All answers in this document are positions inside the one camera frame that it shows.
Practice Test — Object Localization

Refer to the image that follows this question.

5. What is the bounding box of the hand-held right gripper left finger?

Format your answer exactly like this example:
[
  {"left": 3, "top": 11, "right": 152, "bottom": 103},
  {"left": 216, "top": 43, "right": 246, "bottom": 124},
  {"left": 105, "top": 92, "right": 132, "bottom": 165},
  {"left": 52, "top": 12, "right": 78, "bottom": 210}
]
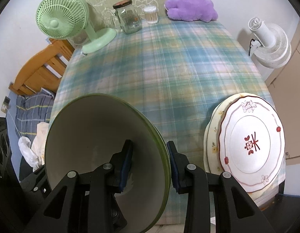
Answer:
[{"left": 21, "top": 139, "right": 134, "bottom": 233}]

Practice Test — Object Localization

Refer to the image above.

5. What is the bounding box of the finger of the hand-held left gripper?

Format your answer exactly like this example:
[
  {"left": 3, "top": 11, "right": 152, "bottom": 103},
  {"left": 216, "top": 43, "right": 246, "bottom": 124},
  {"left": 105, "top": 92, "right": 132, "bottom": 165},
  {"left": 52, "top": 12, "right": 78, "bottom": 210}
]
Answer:
[{"left": 19, "top": 164, "right": 52, "bottom": 199}]

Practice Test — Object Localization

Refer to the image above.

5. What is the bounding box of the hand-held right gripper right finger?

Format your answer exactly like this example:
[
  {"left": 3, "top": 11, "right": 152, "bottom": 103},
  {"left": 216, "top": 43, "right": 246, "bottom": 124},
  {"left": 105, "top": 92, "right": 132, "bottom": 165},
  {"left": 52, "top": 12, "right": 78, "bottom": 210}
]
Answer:
[{"left": 166, "top": 140, "right": 265, "bottom": 233}]

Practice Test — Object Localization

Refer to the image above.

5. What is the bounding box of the floral ceramic bowl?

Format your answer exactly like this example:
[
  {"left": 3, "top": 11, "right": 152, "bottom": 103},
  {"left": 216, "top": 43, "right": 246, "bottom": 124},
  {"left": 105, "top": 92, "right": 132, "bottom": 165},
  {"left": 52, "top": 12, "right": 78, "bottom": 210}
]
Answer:
[
  {"left": 121, "top": 99, "right": 168, "bottom": 221},
  {"left": 140, "top": 116, "right": 171, "bottom": 214},
  {"left": 44, "top": 93, "right": 165, "bottom": 233}
]

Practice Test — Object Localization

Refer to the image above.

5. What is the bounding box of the scalloped yellow floral plate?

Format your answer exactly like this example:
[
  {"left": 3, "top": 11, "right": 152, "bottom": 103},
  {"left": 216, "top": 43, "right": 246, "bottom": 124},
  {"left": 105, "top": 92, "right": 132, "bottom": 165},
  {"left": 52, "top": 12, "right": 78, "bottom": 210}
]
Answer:
[{"left": 203, "top": 93, "right": 286, "bottom": 199}]

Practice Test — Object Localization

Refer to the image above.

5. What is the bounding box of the round yellow floral plate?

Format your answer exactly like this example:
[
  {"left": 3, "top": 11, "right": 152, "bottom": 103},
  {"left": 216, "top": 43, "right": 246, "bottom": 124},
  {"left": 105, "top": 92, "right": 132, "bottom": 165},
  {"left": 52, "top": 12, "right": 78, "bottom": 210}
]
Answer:
[{"left": 207, "top": 96, "right": 280, "bottom": 195}]

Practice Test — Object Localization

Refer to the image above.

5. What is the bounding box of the white red-patterned plate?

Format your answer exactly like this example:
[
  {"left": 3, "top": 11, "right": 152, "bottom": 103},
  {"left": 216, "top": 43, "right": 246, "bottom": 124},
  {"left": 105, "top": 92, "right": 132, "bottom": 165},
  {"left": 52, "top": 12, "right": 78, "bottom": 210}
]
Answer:
[{"left": 218, "top": 99, "right": 285, "bottom": 193}]

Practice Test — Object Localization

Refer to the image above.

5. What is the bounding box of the white plastic bag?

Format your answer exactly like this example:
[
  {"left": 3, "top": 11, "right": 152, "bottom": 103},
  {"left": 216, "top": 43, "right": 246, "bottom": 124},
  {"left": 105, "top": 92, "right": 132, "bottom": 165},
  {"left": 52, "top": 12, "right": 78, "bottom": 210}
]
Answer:
[{"left": 18, "top": 136, "right": 42, "bottom": 173}]

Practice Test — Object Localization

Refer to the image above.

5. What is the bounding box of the pale pink cloth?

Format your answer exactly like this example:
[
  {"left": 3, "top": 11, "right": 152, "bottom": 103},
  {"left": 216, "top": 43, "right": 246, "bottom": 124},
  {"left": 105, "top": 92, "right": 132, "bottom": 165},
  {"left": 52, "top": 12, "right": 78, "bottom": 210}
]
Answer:
[{"left": 31, "top": 122, "right": 50, "bottom": 165}]

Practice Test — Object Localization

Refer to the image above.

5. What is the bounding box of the black speaker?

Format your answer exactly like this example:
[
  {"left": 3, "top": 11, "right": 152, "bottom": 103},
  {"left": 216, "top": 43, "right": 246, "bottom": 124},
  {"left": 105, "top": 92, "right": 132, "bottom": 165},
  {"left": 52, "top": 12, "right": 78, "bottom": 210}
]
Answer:
[{"left": 0, "top": 116, "right": 22, "bottom": 182}]

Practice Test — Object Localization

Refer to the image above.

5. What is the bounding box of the blue plaid pillow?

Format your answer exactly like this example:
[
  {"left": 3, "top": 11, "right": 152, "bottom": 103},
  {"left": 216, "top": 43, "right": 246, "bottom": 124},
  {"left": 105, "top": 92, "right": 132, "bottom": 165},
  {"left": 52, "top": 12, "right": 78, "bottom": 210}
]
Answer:
[{"left": 15, "top": 91, "right": 56, "bottom": 136}]

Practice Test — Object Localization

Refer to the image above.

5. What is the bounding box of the plaid tablecloth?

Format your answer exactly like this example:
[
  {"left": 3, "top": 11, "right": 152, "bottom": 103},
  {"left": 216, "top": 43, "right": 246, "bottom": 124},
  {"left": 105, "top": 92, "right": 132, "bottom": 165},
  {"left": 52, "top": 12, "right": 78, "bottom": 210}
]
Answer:
[{"left": 49, "top": 19, "right": 286, "bottom": 226}]

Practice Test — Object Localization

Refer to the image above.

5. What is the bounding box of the wooden chair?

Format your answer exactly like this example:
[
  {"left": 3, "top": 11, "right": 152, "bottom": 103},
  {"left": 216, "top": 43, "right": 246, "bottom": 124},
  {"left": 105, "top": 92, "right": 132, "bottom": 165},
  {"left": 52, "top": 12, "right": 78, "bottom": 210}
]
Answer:
[{"left": 9, "top": 39, "right": 75, "bottom": 96}]

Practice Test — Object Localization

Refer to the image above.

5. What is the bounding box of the clear glass cup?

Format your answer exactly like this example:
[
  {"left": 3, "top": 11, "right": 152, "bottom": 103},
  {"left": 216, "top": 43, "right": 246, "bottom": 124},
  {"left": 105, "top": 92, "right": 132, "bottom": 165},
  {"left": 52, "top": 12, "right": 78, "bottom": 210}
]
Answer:
[{"left": 67, "top": 29, "right": 90, "bottom": 48}]

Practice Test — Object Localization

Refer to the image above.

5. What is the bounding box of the glass jar with dark lid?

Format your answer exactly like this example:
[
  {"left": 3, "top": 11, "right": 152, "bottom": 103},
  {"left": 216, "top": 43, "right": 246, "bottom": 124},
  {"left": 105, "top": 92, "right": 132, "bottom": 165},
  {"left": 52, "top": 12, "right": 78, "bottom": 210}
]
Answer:
[{"left": 110, "top": 0, "right": 142, "bottom": 34}]

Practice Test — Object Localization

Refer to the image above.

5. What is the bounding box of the cotton swab container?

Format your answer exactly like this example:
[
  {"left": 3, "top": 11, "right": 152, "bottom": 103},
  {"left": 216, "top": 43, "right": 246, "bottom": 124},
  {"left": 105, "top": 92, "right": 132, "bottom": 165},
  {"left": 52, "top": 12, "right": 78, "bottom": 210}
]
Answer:
[{"left": 143, "top": 5, "right": 159, "bottom": 25}]

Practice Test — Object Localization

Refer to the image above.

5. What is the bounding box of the white fan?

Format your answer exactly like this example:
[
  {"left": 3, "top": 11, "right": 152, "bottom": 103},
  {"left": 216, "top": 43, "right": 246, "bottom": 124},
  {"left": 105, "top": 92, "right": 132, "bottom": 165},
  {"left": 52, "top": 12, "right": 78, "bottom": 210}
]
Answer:
[{"left": 248, "top": 17, "right": 291, "bottom": 69}]

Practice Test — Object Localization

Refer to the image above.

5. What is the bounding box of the purple plush toy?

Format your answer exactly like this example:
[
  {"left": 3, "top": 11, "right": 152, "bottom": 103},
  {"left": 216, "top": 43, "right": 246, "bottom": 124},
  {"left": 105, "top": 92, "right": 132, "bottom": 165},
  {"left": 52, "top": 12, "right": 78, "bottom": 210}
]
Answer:
[{"left": 164, "top": 0, "right": 218, "bottom": 22}]

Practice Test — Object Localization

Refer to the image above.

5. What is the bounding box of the green desk fan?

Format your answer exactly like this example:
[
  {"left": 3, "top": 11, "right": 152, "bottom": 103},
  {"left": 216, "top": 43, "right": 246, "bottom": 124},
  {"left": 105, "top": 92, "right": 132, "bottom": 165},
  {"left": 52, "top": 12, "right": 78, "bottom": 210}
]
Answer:
[{"left": 36, "top": 0, "right": 117, "bottom": 54}]

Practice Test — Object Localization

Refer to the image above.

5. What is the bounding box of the wall outlet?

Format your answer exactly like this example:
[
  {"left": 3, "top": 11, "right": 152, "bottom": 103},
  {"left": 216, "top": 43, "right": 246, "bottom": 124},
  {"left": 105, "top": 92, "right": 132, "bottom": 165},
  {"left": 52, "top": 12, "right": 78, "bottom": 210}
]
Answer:
[{"left": 1, "top": 97, "right": 11, "bottom": 112}]

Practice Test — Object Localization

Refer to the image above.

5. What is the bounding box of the black fan cable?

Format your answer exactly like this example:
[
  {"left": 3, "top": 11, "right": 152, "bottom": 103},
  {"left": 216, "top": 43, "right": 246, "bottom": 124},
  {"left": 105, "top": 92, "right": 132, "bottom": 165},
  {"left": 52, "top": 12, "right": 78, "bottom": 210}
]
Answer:
[{"left": 248, "top": 37, "right": 256, "bottom": 56}]

